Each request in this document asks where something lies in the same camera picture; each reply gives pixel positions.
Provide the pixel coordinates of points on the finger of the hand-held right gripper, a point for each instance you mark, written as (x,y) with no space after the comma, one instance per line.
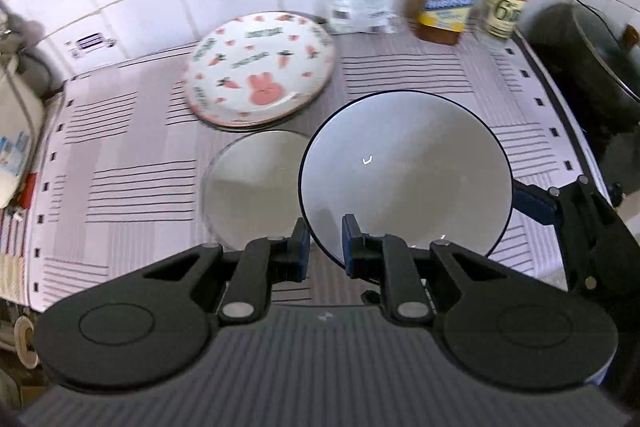
(534,205)

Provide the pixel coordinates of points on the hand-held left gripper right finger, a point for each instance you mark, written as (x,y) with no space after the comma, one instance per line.
(351,249)

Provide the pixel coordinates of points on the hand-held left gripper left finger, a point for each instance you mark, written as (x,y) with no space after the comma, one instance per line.
(299,252)

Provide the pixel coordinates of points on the blue fried egg plate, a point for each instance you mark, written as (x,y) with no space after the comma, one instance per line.
(312,102)

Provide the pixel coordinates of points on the black pot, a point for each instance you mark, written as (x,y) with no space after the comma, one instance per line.
(575,67)

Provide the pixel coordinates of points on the striped table mat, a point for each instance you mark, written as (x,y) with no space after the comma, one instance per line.
(125,187)

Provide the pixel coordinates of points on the red striped cloth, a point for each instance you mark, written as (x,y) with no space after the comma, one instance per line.
(11,232)

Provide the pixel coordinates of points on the white kitchen appliance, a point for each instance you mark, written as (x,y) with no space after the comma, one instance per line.
(15,137)

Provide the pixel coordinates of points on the wall sticker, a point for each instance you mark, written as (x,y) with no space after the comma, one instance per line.
(90,43)

